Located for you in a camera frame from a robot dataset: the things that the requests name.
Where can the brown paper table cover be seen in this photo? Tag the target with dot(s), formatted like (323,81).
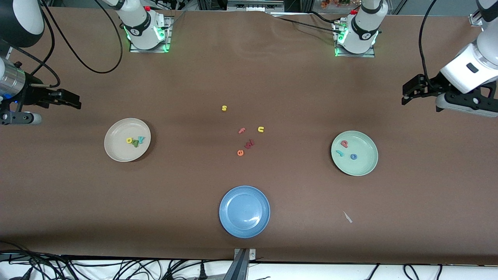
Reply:
(78,214)

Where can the orange dried flowers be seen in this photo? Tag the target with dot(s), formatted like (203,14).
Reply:
(334,3)

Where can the beige plate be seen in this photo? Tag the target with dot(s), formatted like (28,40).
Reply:
(116,151)

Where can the grey camera stand post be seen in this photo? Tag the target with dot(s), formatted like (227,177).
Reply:
(241,268)

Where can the grey metal box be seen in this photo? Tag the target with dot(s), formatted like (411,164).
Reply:
(255,4)

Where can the blue plate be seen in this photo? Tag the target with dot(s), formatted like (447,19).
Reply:
(244,212)

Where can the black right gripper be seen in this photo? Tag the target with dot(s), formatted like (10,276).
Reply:
(31,95)

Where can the aluminium frame profile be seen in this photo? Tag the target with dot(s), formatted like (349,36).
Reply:
(474,19)

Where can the light green plate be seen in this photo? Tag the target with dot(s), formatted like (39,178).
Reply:
(362,165)

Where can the green foam letter g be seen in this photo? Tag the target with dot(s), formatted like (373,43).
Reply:
(135,143)

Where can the red foam letter w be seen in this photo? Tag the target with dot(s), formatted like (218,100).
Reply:
(249,144)

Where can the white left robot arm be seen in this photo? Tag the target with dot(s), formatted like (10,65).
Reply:
(363,31)

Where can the pink foam letter p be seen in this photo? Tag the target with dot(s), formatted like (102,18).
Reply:
(343,145)

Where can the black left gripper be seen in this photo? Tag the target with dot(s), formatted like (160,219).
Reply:
(432,86)

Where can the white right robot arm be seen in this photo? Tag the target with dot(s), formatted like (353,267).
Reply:
(140,27)

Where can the black power plug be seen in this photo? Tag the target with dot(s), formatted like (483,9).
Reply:
(202,272)

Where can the white paper scrap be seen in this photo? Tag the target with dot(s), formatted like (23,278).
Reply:
(347,217)

